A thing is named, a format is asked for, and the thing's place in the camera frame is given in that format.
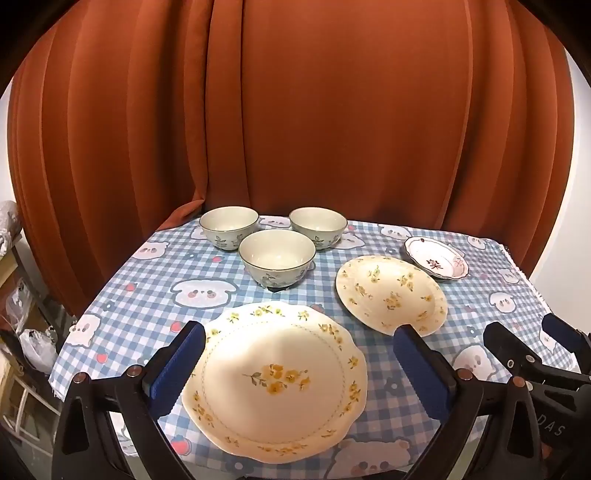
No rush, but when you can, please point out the grey cloth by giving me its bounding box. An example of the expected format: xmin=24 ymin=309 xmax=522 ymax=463
xmin=0 ymin=200 xmax=22 ymax=254

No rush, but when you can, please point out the white plastic bag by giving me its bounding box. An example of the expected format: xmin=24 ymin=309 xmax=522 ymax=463
xmin=18 ymin=327 xmax=59 ymax=376

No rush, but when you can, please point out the deep yellow floral plate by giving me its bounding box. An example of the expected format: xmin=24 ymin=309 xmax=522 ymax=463
xmin=335 ymin=255 xmax=448 ymax=336

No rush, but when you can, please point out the blue checked printed tablecloth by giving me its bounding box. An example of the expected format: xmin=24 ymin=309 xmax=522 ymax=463
xmin=48 ymin=215 xmax=583 ymax=476

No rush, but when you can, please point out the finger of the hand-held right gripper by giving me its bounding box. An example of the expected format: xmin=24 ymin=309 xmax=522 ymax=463
xmin=483 ymin=322 xmax=591 ymax=393
xmin=542 ymin=314 xmax=591 ymax=365

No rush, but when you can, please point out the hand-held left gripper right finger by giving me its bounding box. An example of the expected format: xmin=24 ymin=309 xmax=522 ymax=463
xmin=392 ymin=324 xmax=550 ymax=480

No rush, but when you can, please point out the orange curtain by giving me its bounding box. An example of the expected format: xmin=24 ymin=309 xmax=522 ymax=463
xmin=7 ymin=0 xmax=578 ymax=319

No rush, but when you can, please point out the clear plastic bag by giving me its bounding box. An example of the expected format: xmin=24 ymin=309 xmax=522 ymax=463
xmin=4 ymin=276 xmax=37 ymax=325

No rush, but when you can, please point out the large yellow floral plate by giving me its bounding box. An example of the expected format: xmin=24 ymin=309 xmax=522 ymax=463
xmin=181 ymin=302 xmax=369 ymax=466

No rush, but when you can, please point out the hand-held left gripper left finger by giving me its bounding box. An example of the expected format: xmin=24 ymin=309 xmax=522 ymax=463
xmin=51 ymin=320 xmax=208 ymax=480

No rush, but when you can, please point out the wooden shelf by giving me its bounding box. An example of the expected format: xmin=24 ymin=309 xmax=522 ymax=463
xmin=0 ymin=244 xmax=58 ymax=446

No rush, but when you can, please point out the green floral bowl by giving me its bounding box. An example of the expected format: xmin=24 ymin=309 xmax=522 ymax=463
xmin=239 ymin=229 xmax=317 ymax=291
xmin=199 ymin=207 xmax=259 ymax=251
xmin=289 ymin=207 xmax=348 ymax=250

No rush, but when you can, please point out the small red patterned plate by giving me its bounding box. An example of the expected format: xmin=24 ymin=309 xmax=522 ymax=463
xmin=405 ymin=237 xmax=469 ymax=280

